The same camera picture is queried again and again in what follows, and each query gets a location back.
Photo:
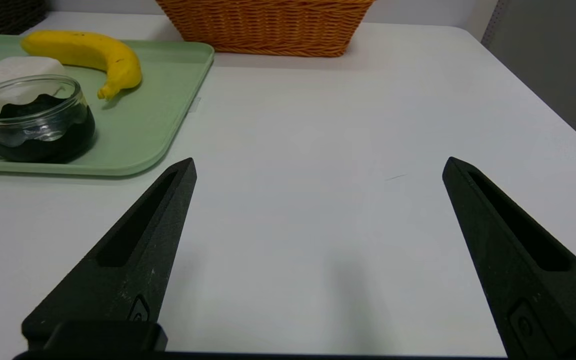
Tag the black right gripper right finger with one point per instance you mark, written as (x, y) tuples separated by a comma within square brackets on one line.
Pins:
[(518, 280)]

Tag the yellow banana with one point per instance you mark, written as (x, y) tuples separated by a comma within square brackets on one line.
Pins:
[(108, 57)]

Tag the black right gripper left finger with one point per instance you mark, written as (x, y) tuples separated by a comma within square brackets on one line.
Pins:
[(133, 280)]

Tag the light green plastic tray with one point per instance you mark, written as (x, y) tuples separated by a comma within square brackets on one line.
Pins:
[(158, 100)]

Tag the white soap bar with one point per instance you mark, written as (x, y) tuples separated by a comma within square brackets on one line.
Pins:
[(13, 67)]

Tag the dark brown wicker basket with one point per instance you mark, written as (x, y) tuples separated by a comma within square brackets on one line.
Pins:
[(3, 15)]

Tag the orange wicker basket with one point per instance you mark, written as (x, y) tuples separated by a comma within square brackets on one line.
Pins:
[(268, 25)]

